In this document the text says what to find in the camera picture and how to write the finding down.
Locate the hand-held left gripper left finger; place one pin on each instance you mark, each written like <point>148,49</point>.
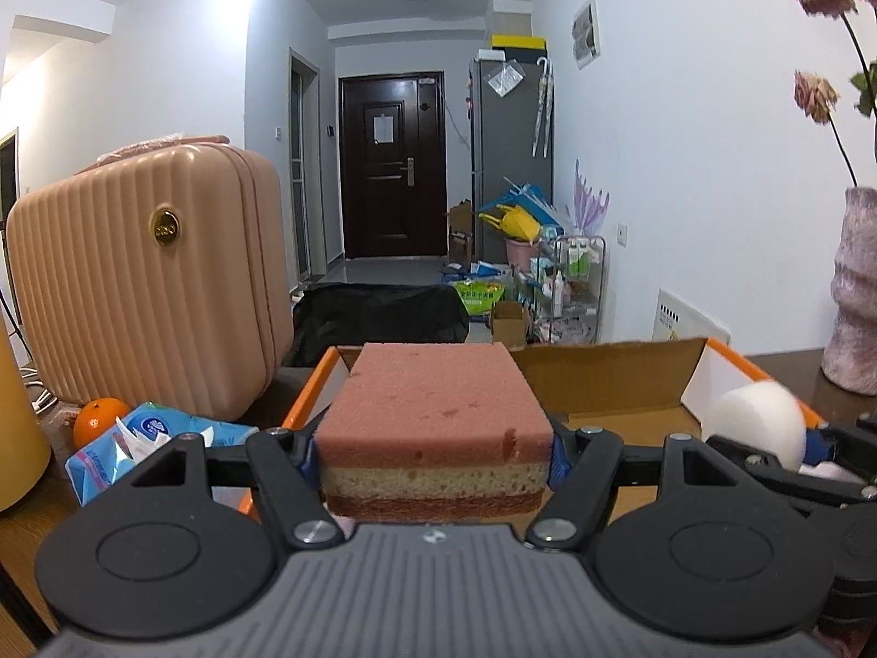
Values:
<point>274,469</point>

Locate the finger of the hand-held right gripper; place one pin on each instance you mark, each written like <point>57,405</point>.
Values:
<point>820,445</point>
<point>774,476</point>

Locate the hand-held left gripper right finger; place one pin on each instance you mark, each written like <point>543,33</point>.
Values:
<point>593,469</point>

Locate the white round sponge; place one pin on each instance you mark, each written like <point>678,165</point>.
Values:
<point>754,418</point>

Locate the orange cardboard box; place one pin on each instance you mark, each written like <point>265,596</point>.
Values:
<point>616,377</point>

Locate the pink layered sponge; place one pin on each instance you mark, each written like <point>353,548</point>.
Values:
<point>431,411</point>

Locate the white foam block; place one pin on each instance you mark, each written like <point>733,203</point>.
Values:
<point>832,473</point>

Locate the blue tissue pack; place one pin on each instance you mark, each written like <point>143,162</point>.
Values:
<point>157,428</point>

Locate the pink textured vase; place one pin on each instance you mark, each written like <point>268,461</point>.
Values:
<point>856,301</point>

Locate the small open cardboard carton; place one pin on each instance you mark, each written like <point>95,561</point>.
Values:
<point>510,325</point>

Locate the metal trolley rack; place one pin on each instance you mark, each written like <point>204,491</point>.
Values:
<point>575,288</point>

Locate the black duffel bag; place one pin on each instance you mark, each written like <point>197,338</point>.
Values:
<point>384,322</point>

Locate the orange fruit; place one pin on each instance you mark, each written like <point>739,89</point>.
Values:
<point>96,421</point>

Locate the green printed bag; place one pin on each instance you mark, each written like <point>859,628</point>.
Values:
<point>479,298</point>

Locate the pink ribbed suitcase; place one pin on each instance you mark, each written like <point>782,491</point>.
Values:
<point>137,288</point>

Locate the pink bucket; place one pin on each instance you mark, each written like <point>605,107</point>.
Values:
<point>521,252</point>

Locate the yellow plastic item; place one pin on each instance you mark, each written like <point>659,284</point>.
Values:
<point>514,225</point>

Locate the yellow thermos jug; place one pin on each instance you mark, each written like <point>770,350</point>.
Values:
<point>17,438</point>

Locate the brown cardboard carton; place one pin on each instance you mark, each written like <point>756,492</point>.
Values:
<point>460,233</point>

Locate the blue plastic bags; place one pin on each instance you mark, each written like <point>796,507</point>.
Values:
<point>538,202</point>

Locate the dark brown entrance door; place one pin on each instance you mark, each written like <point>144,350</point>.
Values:
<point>390,205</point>

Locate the glass interior door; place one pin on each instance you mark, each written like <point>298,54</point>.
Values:
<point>303,171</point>

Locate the grey refrigerator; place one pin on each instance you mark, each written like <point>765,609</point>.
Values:
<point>507,151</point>

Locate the bunch of dried pink roses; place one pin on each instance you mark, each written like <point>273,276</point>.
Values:
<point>815,92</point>

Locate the white paper on door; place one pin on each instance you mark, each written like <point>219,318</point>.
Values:
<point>384,130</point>

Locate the white folded umbrella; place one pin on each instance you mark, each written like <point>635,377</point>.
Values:
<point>542,109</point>

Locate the clear plastic bag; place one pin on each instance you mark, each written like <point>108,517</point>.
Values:
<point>505,80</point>

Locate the yellow and black box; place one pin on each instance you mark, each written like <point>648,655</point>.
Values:
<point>521,44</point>

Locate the white wall outlet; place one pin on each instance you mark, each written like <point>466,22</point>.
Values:
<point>622,234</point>

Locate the purple wall decal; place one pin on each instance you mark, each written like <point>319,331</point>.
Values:
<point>589,202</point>

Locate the wall picture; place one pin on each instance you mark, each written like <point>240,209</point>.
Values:
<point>587,32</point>

